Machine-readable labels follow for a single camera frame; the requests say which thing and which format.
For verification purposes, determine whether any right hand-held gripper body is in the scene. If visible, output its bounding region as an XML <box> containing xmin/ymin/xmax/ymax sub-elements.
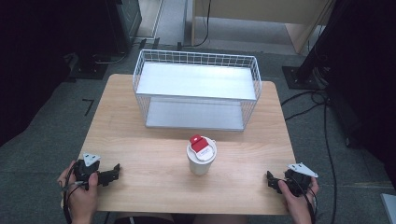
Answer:
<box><xmin>282</xmin><ymin>162</ymin><xmax>319</xmax><ymax>198</ymax></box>

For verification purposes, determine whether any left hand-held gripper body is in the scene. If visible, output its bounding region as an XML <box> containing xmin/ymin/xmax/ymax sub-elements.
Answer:
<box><xmin>73</xmin><ymin>151</ymin><xmax>108</xmax><ymax>188</ymax></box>

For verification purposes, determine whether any person's right hand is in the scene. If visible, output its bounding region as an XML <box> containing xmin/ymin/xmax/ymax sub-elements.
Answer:
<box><xmin>277</xmin><ymin>177</ymin><xmax>320</xmax><ymax>224</ymax></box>

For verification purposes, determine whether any person's left hand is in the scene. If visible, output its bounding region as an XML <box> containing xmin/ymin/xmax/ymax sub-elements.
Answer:
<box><xmin>57</xmin><ymin>160</ymin><xmax>99</xmax><ymax>224</ymax></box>

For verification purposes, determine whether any white cup with red lid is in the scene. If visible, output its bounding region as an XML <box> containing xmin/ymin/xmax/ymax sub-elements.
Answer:
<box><xmin>186</xmin><ymin>133</ymin><xmax>219</xmax><ymax>177</ymax></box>

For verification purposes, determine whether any white flat box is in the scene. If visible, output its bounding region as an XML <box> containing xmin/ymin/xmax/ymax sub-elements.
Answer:
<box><xmin>379</xmin><ymin>192</ymin><xmax>396</xmax><ymax>224</ymax></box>

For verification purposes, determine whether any black metal stand base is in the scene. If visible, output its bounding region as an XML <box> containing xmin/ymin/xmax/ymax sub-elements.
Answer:
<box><xmin>68</xmin><ymin>52</ymin><xmax>110</xmax><ymax>80</ymax></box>

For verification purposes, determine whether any black curtain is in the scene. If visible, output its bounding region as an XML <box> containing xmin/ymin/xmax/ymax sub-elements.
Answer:
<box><xmin>0</xmin><ymin>0</ymin><xmax>108</xmax><ymax>147</ymax></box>

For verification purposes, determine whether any dark equipment cabinet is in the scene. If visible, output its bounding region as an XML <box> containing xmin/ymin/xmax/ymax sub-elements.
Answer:
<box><xmin>106</xmin><ymin>0</ymin><xmax>143</xmax><ymax>56</ymax></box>

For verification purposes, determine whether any beige wooden cabinet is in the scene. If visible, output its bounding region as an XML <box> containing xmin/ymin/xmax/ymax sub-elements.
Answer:
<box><xmin>191</xmin><ymin>0</ymin><xmax>336</xmax><ymax>56</ymax></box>

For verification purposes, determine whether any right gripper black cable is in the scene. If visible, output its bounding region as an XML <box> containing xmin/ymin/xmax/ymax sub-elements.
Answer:
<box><xmin>289</xmin><ymin>176</ymin><xmax>318</xmax><ymax>224</ymax></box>

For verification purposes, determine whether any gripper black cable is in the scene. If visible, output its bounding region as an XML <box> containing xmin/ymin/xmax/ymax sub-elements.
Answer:
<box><xmin>61</xmin><ymin>166</ymin><xmax>82</xmax><ymax>224</ymax></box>
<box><xmin>289</xmin><ymin>176</ymin><xmax>318</xmax><ymax>224</ymax></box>

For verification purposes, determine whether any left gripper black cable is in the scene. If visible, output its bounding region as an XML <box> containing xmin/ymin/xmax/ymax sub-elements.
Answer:
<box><xmin>61</xmin><ymin>166</ymin><xmax>82</xmax><ymax>224</ymax></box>

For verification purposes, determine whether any black floor cable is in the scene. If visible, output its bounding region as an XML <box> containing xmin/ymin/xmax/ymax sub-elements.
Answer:
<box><xmin>280</xmin><ymin>89</ymin><xmax>340</xmax><ymax>224</ymax></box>

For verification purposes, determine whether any black stand with base plate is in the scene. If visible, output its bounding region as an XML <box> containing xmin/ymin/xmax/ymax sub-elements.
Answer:
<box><xmin>281</xmin><ymin>0</ymin><xmax>353</xmax><ymax>91</ymax></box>

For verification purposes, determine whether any white wire shelf rack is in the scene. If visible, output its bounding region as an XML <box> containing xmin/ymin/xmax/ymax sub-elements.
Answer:
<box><xmin>132</xmin><ymin>49</ymin><xmax>263</xmax><ymax>133</ymax></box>

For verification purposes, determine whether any black hanging cable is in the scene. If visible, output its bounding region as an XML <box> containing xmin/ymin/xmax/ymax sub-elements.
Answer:
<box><xmin>177</xmin><ymin>0</ymin><xmax>213</xmax><ymax>50</ymax></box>

